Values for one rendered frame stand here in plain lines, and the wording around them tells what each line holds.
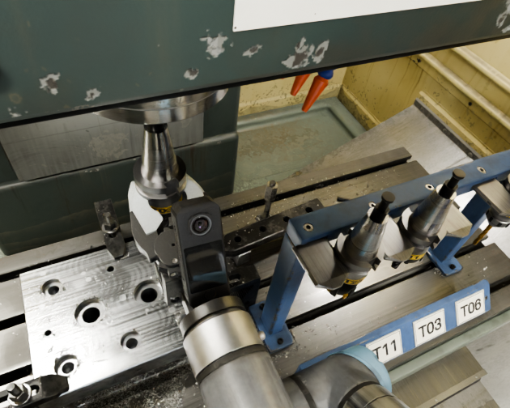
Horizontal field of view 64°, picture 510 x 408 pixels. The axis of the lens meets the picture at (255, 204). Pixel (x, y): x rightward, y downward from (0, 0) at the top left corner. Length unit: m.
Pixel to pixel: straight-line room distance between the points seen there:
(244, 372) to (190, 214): 0.15
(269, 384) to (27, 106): 0.31
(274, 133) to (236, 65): 1.50
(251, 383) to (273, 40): 0.30
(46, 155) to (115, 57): 0.89
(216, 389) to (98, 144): 0.75
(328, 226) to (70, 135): 0.66
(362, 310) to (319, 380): 0.40
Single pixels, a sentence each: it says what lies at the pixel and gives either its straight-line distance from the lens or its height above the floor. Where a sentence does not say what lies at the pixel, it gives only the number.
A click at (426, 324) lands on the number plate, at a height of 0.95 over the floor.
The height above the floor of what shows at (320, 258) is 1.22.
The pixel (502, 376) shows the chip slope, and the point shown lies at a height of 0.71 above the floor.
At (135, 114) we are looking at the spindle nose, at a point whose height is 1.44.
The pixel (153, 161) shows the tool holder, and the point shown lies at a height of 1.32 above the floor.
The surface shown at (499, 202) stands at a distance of 0.74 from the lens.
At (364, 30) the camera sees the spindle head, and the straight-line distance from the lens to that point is 0.22.
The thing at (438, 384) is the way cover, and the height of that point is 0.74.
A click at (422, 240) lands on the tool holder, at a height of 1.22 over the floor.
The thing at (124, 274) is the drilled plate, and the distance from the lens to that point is 0.78.
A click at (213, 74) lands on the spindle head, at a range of 0.19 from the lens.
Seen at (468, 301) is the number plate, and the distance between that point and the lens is 0.95.
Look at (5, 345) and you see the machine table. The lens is 0.88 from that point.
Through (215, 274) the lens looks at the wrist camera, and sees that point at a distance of 0.43.
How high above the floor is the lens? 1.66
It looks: 50 degrees down
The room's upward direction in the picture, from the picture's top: 10 degrees clockwise
